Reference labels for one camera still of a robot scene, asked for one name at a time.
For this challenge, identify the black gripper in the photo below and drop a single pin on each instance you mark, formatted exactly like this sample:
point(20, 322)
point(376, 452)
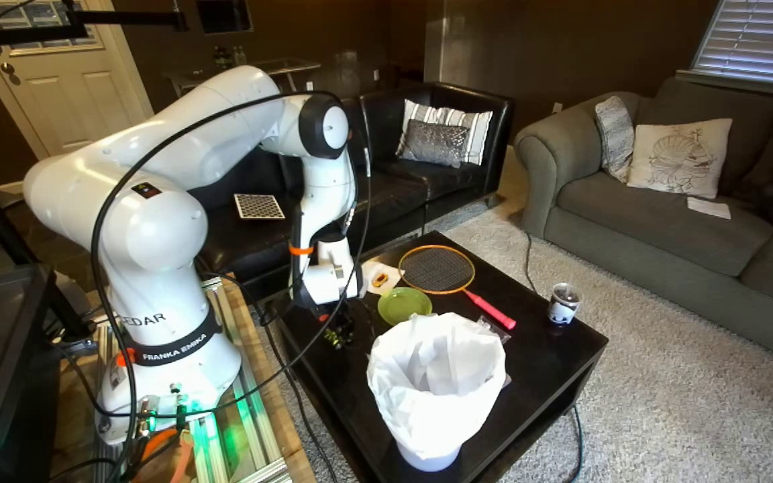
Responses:
point(335, 313)

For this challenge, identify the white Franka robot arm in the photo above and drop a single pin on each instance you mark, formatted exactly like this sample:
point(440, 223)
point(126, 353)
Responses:
point(139, 243)

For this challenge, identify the green plastic plate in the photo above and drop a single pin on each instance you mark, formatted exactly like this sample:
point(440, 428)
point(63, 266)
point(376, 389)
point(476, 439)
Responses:
point(404, 305)

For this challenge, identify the tan cloth item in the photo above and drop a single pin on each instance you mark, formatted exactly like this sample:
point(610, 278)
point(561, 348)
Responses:
point(381, 274)

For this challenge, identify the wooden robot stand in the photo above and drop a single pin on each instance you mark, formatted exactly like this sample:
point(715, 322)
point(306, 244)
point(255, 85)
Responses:
point(255, 357)

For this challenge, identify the white bin with bag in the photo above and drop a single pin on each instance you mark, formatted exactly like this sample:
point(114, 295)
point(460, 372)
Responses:
point(435, 385)

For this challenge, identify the black leather sofa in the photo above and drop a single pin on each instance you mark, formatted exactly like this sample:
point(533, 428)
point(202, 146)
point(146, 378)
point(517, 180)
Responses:
point(388, 192)

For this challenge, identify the black coffee table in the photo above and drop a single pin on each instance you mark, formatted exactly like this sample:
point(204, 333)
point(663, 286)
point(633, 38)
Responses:
point(537, 357)

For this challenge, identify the grey sequin pillow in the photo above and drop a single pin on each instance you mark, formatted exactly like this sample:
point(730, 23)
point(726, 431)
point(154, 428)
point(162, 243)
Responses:
point(435, 142)

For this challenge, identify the printed drink can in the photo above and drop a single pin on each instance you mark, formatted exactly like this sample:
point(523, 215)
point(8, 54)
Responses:
point(565, 305)

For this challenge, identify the white striped pillow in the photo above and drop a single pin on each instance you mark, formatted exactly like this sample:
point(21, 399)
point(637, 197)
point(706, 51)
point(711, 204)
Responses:
point(482, 136)

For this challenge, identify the dark console table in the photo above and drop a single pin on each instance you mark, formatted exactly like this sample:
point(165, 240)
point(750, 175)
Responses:
point(292, 65)

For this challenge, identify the grey fabric sofa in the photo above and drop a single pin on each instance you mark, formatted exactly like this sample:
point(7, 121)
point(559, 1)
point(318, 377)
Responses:
point(656, 232)

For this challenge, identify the grey white patterned pillow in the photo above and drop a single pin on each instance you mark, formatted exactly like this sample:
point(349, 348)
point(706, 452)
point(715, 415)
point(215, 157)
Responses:
point(614, 136)

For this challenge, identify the white panel door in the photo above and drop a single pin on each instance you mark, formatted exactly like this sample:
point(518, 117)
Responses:
point(82, 89)

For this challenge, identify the cream printed pillow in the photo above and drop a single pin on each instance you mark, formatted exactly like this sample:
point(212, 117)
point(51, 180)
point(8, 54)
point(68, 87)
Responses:
point(683, 157)

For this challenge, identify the white paper sheet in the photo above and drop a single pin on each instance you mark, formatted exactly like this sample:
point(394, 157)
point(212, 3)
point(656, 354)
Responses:
point(708, 207)

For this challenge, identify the white window blinds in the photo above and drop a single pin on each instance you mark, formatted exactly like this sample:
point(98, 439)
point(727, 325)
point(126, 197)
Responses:
point(757, 42)

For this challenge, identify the black camera stand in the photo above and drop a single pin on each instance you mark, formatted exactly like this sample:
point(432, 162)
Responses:
point(20, 34)

